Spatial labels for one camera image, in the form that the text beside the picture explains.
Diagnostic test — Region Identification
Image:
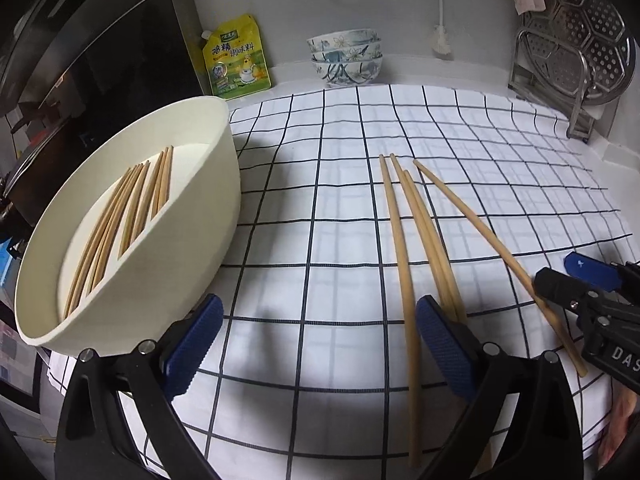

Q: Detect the long wooden chopstick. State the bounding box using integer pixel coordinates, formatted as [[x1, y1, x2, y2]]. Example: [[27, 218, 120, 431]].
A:
[[412, 159, 589, 378], [402, 169, 468, 323], [389, 153, 453, 313], [378, 154, 423, 470]]

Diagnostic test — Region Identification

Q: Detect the black range hood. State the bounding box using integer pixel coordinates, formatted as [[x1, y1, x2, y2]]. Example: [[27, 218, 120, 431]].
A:
[[0, 0, 208, 111]]

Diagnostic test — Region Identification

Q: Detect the perforated steel steamer plate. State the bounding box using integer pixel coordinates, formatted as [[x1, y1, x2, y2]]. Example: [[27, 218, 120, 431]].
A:
[[520, 0, 637, 106]]

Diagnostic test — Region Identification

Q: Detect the white black checkered cloth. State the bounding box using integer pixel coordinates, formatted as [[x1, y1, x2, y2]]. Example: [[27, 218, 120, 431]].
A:
[[47, 82, 633, 480]]

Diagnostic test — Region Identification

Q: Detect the pile of wooden chopsticks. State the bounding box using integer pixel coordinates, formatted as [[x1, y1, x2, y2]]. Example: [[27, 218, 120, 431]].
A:
[[64, 145, 175, 318]]

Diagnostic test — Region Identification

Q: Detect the white round basin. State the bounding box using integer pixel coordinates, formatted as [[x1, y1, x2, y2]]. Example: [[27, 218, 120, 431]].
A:
[[14, 95, 243, 358]]

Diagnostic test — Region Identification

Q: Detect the white long-handled brush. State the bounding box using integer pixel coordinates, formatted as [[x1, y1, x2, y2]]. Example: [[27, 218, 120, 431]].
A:
[[430, 0, 453, 58]]

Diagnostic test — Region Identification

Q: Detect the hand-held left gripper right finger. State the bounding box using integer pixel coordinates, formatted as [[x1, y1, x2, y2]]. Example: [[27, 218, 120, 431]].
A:
[[416, 295, 586, 480]]

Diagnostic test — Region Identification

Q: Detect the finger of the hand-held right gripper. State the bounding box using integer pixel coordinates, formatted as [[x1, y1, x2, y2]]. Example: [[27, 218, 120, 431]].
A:
[[564, 252, 623, 292], [534, 267, 601, 322]]

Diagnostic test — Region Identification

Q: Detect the blue box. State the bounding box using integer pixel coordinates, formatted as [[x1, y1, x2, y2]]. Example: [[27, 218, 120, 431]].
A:
[[0, 240, 21, 291]]

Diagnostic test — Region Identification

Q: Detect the person's right hand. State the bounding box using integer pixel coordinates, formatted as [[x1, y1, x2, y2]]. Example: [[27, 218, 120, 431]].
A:
[[597, 389, 640, 472]]

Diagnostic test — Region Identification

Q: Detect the yellow seasoning pouch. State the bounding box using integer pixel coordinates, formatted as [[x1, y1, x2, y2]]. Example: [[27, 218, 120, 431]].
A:
[[201, 14, 273, 100]]

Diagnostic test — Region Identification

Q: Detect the stainless steel rack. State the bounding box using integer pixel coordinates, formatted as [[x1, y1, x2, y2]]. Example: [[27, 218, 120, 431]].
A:
[[509, 30, 601, 141]]

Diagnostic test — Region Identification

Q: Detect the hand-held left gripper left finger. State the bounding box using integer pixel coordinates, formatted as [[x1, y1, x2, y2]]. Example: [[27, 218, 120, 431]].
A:
[[54, 294, 225, 480]]

